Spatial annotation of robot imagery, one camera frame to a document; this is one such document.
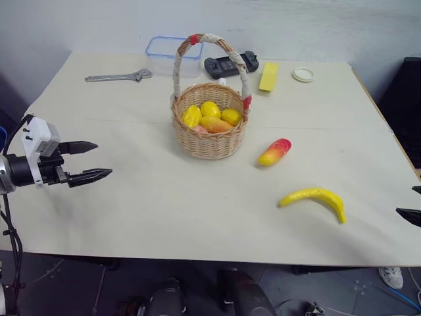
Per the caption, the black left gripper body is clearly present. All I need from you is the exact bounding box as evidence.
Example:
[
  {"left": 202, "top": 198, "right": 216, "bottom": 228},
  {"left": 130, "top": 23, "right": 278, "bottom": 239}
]
[{"left": 37, "top": 144, "right": 72, "bottom": 188}]

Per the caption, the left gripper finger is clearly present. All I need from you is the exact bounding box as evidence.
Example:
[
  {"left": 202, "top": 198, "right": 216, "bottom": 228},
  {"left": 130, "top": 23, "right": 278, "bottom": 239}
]
[
  {"left": 67, "top": 168, "right": 113, "bottom": 189},
  {"left": 59, "top": 140, "right": 99, "bottom": 157}
]

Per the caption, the white sneaker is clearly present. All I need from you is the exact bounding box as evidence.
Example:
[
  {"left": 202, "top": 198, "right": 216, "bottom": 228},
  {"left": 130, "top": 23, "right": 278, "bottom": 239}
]
[{"left": 378, "top": 267, "right": 405, "bottom": 290}]

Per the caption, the silver adjustable wrench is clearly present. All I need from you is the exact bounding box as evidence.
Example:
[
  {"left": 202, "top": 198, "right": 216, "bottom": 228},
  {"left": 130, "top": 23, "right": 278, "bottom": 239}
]
[{"left": 84, "top": 68, "right": 154, "bottom": 84}]

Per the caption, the yellow banana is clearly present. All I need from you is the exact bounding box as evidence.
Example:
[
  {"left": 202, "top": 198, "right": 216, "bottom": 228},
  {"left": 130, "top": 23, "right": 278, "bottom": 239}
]
[{"left": 278, "top": 187, "right": 348, "bottom": 224}]

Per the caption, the clear container with blue rim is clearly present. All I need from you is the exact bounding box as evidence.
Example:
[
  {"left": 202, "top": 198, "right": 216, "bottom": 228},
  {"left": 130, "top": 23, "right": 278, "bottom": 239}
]
[{"left": 144, "top": 36, "right": 205, "bottom": 78}]

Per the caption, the orange yellow mango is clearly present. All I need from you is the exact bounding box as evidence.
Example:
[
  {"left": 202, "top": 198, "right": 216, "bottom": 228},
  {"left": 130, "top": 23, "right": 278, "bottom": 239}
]
[{"left": 199, "top": 115, "right": 235, "bottom": 134}]

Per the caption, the small dark rounded shape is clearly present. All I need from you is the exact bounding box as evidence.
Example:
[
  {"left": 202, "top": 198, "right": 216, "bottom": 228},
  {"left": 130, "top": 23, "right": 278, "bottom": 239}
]
[{"left": 147, "top": 278, "right": 187, "bottom": 316}]

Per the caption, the red yellow mango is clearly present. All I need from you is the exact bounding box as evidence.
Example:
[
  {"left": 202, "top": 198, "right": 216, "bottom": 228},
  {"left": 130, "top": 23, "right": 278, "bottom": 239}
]
[{"left": 257, "top": 138, "right": 293, "bottom": 168}]

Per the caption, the white round lid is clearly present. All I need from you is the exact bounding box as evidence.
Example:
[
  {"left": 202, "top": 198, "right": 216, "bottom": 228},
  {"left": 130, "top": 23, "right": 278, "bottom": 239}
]
[{"left": 291, "top": 66, "right": 316, "bottom": 82}]

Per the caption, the black game controller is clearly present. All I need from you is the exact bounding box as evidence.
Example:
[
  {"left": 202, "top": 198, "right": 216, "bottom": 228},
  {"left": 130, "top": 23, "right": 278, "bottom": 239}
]
[{"left": 203, "top": 51, "right": 260, "bottom": 81}]

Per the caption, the yellow sponge block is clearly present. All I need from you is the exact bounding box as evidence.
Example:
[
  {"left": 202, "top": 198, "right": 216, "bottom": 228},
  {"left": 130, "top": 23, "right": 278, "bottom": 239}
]
[{"left": 258, "top": 62, "right": 280, "bottom": 92}]

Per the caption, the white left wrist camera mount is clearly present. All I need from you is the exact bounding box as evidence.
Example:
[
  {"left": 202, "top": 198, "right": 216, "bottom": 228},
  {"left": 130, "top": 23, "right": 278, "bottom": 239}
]
[{"left": 20, "top": 115, "right": 62, "bottom": 190}]

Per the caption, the blue floor cable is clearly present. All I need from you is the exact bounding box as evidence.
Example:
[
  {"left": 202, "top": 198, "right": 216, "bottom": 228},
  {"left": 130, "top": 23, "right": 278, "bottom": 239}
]
[{"left": 384, "top": 284, "right": 421, "bottom": 313}]

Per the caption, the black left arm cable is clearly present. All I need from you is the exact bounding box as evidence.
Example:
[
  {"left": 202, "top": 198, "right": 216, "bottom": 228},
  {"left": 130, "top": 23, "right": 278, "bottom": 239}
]
[{"left": 0, "top": 113, "right": 36, "bottom": 315}]

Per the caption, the black table bracket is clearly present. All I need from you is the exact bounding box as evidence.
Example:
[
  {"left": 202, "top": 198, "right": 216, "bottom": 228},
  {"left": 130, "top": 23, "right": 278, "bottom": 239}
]
[{"left": 291, "top": 265, "right": 346, "bottom": 275}]

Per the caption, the wicker basket with handle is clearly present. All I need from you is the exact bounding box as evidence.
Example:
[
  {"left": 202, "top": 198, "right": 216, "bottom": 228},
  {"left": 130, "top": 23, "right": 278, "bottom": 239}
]
[{"left": 170, "top": 32, "right": 254, "bottom": 161}]

